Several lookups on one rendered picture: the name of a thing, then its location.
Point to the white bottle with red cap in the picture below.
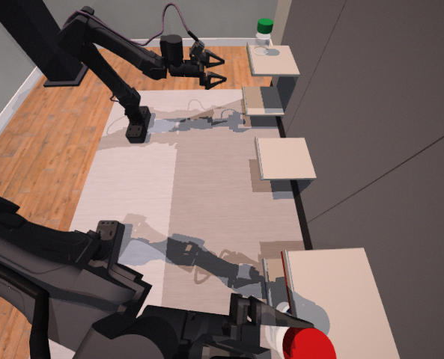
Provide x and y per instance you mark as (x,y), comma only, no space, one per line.
(299,343)

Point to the clear bottle with green cap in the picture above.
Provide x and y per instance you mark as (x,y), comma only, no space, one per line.
(262,39)

